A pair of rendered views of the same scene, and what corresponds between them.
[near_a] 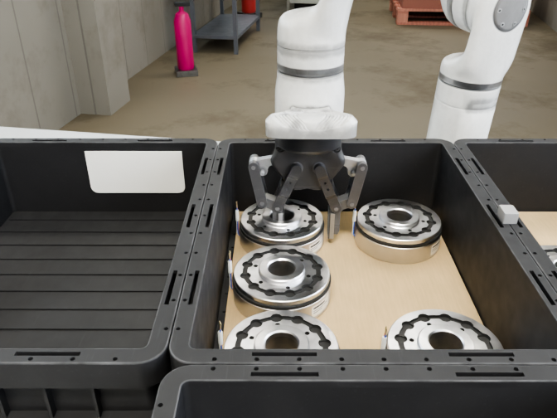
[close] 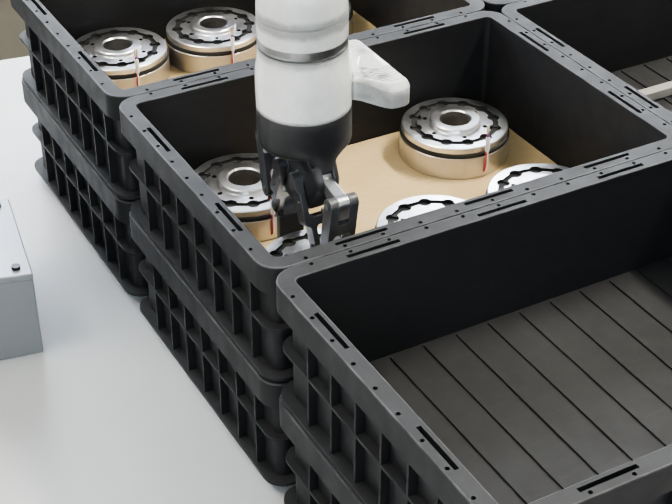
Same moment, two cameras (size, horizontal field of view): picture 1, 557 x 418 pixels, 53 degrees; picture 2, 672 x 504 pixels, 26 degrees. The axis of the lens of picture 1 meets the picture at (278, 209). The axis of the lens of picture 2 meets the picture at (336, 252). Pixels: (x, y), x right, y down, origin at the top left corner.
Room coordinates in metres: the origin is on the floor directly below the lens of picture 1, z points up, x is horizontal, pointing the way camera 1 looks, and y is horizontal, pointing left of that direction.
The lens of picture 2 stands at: (1.05, 0.86, 1.54)
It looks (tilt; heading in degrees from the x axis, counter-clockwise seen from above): 34 degrees down; 241
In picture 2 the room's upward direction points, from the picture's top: straight up
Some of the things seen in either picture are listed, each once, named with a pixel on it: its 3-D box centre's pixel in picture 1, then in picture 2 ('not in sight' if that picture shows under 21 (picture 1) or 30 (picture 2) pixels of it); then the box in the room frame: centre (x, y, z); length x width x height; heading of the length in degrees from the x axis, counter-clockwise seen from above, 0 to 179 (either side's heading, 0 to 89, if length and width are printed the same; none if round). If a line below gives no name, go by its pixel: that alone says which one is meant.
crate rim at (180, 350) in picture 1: (351, 226); (396, 132); (0.48, -0.07, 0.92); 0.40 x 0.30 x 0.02; 0
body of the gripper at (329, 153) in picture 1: (307, 148); (304, 147); (0.59, -0.03, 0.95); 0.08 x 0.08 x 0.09
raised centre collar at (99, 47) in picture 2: not in sight; (117, 46); (0.59, -0.45, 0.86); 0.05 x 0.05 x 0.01
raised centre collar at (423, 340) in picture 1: (445, 344); (454, 120); (0.37, -0.15, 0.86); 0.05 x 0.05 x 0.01
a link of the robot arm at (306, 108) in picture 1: (310, 93); (324, 61); (0.57, -0.03, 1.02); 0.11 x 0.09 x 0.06; 179
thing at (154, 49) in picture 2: not in sight; (118, 50); (0.59, -0.45, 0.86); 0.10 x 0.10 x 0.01
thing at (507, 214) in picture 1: (507, 214); not in sight; (0.47, -0.22, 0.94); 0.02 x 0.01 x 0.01; 0
